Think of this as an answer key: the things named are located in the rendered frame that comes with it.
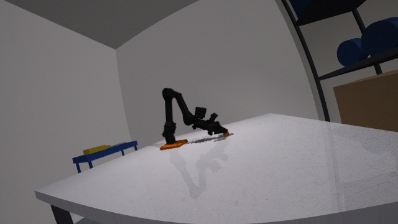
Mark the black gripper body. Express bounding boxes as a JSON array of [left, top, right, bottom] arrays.
[[201, 120, 219, 136]]

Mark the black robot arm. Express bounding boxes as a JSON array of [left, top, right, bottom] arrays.
[[162, 88, 218, 145]]

